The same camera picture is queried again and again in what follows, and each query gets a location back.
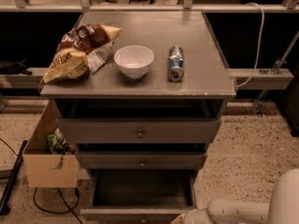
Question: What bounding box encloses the grey drawer cabinet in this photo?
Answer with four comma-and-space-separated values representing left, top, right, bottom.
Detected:
39, 10, 236, 173

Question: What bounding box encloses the grey middle drawer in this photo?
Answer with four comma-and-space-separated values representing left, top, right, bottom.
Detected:
76, 143, 207, 170

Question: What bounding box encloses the cardboard box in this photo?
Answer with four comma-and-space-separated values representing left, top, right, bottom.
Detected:
22, 103, 79, 188

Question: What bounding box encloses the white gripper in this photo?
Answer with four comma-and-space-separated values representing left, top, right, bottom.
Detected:
170, 209, 214, 224

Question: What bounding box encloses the white hanging cable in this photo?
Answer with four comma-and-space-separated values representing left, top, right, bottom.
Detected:
233, 2, 265, 91

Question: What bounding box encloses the black metal floor bar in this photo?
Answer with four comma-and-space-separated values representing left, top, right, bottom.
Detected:
0, 140, 28, 216

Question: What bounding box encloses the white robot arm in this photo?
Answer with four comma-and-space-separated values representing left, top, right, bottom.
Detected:
171, 169, 299, 224

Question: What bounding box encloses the green packet in box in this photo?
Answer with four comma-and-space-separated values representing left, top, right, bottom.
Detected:
46, 133, 60, 150

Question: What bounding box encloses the white bowl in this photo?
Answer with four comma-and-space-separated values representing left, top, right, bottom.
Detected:
114, 45, 154, 79

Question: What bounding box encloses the blue silver soda can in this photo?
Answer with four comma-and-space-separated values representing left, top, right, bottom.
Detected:
168, 46, 184, 82

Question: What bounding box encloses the grey bottom drawer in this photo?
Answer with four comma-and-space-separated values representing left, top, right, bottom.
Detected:
80, 170, 197, 224

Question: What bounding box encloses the grey drawer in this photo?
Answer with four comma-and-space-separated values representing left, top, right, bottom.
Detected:
76, 143, 207, 170
80, 170, 197, 224
55, 98, 222, 145

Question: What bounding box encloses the black floor cable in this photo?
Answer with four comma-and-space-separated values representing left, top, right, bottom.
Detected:
32, 187, 83, 224

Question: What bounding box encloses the yellow brown chip bag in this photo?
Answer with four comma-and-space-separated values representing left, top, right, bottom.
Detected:
42, 23, 121, 84

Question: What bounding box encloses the black object on ledge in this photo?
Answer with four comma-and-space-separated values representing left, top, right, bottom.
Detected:
0, 60, 32, 76

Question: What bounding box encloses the grey top drawer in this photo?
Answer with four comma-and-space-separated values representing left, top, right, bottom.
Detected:
55, 98, 222, 145

